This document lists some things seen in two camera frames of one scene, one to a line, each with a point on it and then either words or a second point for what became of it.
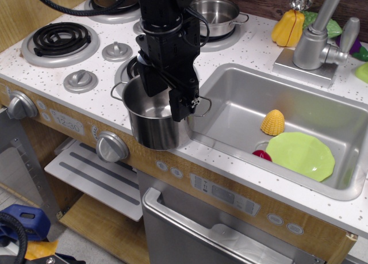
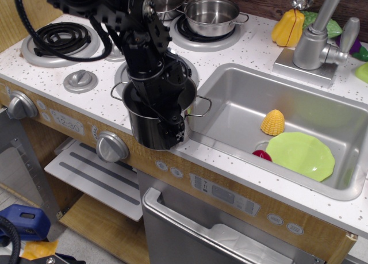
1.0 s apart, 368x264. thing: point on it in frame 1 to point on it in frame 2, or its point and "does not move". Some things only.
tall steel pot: (152, 124) does not move
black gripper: (169, 45) to (160, 76)
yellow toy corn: (273, 122) does not move
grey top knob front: (80, 81) does not move
